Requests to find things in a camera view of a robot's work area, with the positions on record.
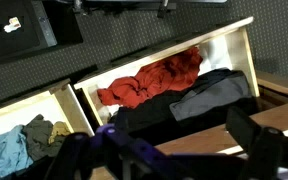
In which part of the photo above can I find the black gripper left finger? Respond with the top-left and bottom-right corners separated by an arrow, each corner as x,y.
44,105 -> 129,180

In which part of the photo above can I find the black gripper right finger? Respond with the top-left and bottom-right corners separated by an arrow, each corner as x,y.
226,106 -> 283,180

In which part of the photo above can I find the red shirt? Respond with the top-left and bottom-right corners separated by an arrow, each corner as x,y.
97,47 -> 203,108

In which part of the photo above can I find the wooden drawer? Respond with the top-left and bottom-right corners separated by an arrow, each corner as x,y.
0,82 -> 93,135
74,17 -> 259,125

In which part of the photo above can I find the black clothing in drawer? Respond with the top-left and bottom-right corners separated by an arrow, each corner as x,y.
108,68 -> 262,141

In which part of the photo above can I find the tan garment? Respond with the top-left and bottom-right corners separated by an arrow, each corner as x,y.
48,121 -> 70,144

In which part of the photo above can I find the dark grey green garment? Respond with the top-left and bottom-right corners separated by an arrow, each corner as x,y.
22,114 -> 65,161

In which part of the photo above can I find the light blue garment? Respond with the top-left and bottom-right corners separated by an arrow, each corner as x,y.
0,125 -> 33,178

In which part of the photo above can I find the grey folded garment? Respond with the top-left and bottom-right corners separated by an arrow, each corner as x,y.
169,71 -> 252,121

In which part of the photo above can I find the black equipment case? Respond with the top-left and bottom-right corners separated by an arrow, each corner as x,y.
0,0 -> 83,64

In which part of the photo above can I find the wooden bed frame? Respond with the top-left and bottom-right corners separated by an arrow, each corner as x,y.
156,70 -> 288,154

